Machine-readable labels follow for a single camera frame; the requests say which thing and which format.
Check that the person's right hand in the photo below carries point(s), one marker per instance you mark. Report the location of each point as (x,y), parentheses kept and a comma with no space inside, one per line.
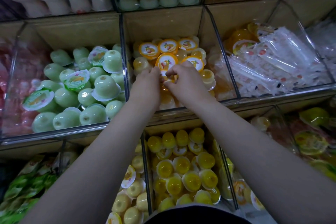
(189,85)

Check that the pile of pale yellow jelly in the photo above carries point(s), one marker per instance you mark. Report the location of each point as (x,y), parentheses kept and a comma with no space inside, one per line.
(128,200)

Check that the pile of white jelly sticks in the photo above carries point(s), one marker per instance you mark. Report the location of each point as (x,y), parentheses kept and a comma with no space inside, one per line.
(325,48)

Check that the pile of pink jelly sticks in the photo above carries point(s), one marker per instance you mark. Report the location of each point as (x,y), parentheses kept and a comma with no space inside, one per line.
(10,90)

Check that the person's left hand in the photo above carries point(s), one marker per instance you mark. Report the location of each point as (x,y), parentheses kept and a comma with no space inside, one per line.
(146,91)

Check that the black shirt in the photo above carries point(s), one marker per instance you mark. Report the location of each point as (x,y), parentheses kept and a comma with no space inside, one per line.
(197,215)

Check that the pile of clear packets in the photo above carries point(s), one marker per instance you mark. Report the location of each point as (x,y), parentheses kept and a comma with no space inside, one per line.
(273,63)

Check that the pile of orange-lid jelly cups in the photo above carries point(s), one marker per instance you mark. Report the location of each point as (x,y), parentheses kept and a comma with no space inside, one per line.
(147,50)

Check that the person's right forearm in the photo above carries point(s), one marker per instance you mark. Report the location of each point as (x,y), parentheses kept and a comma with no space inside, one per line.
(278,168)

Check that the single orange-lid jelly cup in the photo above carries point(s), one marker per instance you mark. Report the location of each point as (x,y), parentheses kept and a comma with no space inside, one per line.
(167,62)

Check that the pile of yellow jelly cups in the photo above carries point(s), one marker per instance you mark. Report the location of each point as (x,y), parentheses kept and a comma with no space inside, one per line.
(181,174)

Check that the person's left forearm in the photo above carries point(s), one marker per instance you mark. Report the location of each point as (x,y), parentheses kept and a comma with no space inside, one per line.
(84,179)

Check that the green juice pouches pile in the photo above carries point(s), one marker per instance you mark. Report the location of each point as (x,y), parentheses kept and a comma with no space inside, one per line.
(26,189)

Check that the pile of pastel jelly cups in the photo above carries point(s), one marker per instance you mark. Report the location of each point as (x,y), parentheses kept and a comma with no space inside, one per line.
(241,189)

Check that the pile of green jelly cups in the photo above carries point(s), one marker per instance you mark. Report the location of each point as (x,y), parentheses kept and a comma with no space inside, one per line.
(68,95)

